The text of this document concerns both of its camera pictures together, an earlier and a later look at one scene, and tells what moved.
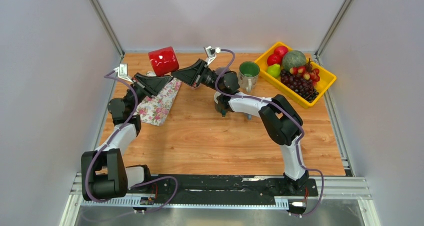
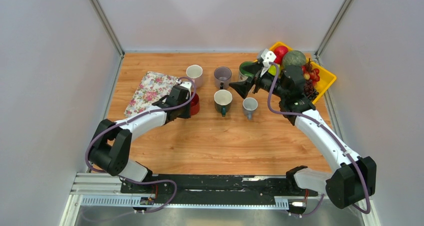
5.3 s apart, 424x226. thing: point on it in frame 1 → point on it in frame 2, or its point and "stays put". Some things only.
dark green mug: [221, 103] stays put
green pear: [274, 70] stays put
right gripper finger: [191, 74] → [243, 87]
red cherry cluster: [309, 72] stays put
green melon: [293, 58] stays put
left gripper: [149, 86] → [187, 115]
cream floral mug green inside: [248, 73] stays put
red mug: [163, 60] → [195, 105]
